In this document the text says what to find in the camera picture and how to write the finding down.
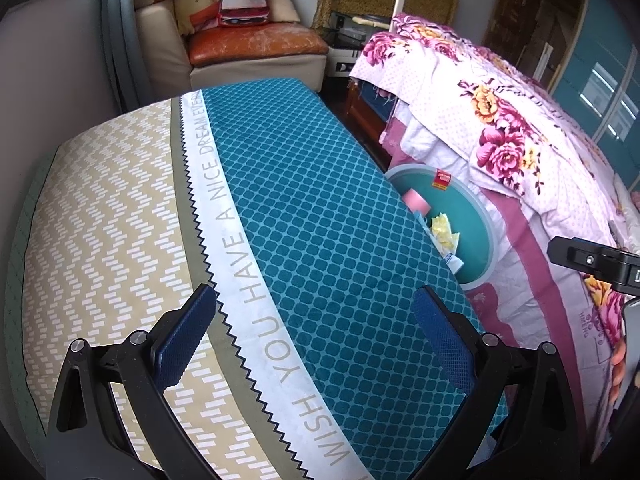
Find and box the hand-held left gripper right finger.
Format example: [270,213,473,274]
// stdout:
[412,285,586,480]

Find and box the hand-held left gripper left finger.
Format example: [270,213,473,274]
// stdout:
[47,282,219,480]

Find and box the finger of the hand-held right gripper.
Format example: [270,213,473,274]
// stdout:
[546,236,623,283]

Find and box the yellow white food wrapper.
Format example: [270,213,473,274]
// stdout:
[430,214,462,256]

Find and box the teal round bin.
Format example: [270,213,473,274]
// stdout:
[386,163,497,288]

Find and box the pink paper cup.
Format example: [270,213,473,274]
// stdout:
[404,188,432,216]

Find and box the person's right hand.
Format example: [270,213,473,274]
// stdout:
[610,339,629,407]

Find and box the pink white bed sheet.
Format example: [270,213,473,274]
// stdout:
[380,100,631,461]

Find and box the pink floral blanket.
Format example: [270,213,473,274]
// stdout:
[350,12,640,256]

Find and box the teal wardrobe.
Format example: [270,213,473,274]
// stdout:
[550,0,640,181]

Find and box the dark wooden door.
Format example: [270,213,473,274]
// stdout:
[482,0,591,91]

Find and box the beige sofa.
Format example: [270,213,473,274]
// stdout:
[132,0,328,106]

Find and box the silver media player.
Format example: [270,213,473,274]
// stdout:
[325,45,364,79]

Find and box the orange seat cushion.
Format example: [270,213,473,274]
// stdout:
[187,25,328,68]

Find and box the grey panel with dark rim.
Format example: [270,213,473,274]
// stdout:
[0,0,126,171]

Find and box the blue grey curtain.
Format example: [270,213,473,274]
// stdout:
[100,0,153,111]

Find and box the black audio device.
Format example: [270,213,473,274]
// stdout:
[330,10,394,32]

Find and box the yellow printed pillow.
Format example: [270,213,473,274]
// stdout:
[174,0,223,36]

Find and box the beige pillow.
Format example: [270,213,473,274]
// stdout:
[265,0,301,23]

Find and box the wooden bed frame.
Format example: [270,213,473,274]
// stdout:
[345,77,401,171]

